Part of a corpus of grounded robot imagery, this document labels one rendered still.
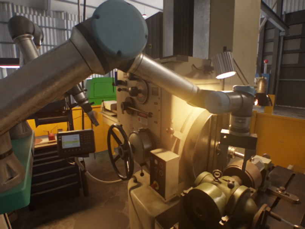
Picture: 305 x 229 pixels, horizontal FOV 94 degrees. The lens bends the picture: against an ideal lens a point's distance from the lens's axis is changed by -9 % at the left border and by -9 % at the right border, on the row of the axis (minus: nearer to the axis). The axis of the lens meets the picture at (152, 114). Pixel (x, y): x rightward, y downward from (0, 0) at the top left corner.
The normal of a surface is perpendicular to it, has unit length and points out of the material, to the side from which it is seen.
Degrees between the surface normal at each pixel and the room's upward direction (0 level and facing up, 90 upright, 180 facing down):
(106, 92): 84
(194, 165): 90
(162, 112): 90
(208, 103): 90
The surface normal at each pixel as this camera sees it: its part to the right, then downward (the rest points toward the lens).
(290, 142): -0.81, 0.12
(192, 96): 0.19, 0.56
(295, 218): 0.00, -0.98
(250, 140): -0.51, 0.18
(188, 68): 0.59, 0.17
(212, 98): -0.92, 0.09
